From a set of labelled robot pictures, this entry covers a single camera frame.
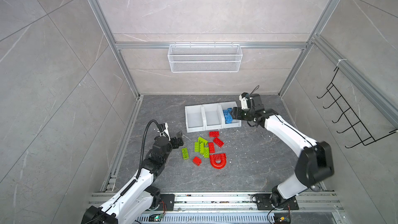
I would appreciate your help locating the green lego brick cluster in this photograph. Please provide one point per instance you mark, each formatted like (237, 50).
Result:
(201, 147)

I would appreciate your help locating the aluminium rail frame front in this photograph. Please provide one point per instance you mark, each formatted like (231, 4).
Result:
(237, 208)

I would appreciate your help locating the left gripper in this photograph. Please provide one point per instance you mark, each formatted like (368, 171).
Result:
(179, 139)

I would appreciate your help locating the red lego brick middle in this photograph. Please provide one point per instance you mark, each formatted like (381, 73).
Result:
(211, 147)

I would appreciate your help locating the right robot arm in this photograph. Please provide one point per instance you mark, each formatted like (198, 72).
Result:
(315, 161)

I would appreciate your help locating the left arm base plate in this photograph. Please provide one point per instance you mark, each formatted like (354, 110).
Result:
(163, 202)

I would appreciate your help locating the black wire hook rack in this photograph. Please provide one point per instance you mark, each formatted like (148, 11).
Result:
(355, 123)

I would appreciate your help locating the white three-compartment bin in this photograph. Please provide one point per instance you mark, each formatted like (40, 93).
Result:
(208, 117)

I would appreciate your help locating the red arch lego piece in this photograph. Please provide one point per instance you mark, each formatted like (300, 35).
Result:
(218, 161)

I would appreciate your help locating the white wire mesh basket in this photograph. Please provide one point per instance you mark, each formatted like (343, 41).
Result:
(211, 58)

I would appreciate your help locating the red lego brick angled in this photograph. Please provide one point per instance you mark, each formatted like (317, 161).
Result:
(218, 142)

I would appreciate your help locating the blue lego brick top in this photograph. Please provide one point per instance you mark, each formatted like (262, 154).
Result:
(228, 119)

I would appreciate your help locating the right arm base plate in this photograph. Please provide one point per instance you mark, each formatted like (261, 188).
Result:
(266, 202)

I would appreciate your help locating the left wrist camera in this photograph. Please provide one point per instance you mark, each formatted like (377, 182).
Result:
(164, 130)

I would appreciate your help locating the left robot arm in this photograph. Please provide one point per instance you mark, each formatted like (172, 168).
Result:
(138, 195)

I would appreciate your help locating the red lego brick top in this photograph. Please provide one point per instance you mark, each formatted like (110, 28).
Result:
(214, 134)

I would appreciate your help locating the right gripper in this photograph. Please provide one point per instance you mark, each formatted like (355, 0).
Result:
(236, 113)

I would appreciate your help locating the red small lego brick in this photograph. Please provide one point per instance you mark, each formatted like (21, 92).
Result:
(197, 161)

